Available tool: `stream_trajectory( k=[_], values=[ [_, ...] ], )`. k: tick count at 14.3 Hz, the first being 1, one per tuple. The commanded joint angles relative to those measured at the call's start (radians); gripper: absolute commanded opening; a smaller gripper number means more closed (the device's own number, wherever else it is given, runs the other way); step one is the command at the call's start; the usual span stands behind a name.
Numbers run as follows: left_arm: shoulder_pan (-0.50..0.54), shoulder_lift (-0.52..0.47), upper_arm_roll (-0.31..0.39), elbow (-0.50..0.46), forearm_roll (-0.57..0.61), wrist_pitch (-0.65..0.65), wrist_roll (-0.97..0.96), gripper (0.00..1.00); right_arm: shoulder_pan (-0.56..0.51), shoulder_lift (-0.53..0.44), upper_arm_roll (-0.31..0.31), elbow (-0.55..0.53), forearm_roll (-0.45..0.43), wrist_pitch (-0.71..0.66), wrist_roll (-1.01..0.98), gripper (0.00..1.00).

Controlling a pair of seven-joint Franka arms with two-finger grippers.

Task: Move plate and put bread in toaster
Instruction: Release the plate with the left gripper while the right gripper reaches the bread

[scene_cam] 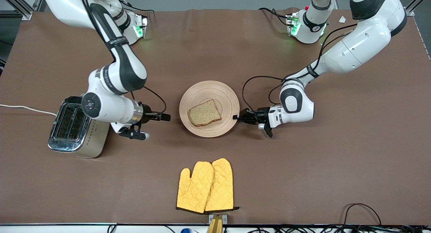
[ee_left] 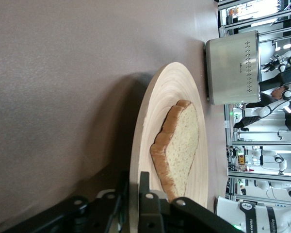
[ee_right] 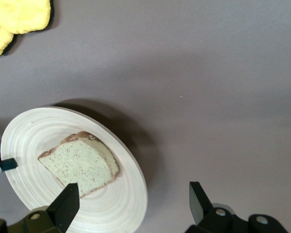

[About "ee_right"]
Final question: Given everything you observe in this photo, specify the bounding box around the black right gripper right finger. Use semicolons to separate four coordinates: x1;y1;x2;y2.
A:
186;181;248;233

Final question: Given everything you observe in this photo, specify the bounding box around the slice of brown bread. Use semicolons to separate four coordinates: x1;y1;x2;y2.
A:
37;131;121;200

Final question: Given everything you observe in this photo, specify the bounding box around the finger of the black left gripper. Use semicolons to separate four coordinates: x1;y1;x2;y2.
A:
0;149;18;179

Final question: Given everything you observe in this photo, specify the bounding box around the brown table cover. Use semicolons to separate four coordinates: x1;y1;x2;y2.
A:
0;0;291;233

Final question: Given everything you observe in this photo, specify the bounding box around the round light wooden plate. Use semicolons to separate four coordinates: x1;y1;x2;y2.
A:
0;106;149;233

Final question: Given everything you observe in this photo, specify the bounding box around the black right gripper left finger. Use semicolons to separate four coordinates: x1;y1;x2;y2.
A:
21;183;81;233

